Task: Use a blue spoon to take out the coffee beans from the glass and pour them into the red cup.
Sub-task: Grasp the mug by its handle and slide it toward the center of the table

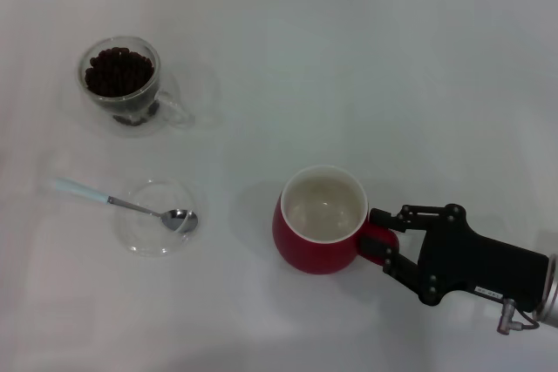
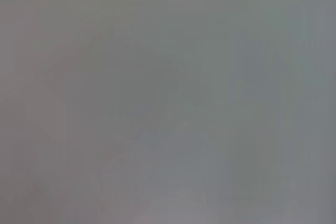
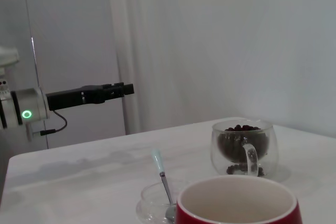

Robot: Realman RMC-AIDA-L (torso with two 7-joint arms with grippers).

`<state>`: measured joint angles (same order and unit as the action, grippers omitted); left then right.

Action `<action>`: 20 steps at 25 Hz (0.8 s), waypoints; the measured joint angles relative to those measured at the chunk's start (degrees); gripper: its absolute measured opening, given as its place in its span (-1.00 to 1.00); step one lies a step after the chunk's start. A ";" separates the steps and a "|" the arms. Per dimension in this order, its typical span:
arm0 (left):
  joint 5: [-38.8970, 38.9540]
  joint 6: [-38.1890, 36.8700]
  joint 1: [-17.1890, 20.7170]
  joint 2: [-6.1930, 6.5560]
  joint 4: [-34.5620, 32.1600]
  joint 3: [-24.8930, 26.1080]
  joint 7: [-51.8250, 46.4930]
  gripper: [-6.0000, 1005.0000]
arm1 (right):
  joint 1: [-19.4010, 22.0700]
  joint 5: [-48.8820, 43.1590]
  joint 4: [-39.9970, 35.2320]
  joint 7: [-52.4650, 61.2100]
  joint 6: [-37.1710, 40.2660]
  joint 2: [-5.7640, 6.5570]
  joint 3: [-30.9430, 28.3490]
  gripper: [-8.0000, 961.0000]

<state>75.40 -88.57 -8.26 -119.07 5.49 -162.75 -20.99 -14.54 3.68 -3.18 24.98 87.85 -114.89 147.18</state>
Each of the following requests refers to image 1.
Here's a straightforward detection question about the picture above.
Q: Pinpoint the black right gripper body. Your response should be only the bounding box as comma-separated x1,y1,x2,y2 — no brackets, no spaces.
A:
416,204,550,313

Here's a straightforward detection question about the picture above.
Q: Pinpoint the red ceramic mug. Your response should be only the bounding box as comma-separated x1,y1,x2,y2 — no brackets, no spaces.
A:
272,164,400,276

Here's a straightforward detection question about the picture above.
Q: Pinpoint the blue-handled metal spoon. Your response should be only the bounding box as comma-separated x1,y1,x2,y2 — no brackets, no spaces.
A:
48,178,199,233

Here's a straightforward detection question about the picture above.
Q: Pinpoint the double-walled glass cup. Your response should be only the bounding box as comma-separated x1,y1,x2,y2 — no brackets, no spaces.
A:
77,36,196,139

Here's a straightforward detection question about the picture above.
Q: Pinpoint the coffee bean pile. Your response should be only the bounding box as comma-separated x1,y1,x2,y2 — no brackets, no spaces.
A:
85,46,155,98

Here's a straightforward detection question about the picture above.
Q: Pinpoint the clear glass saucer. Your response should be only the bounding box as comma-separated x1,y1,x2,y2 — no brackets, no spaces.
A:
113,178,206,259

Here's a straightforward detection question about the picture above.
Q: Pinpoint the metal cable connector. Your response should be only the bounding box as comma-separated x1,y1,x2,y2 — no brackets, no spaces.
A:
496,297,541,335

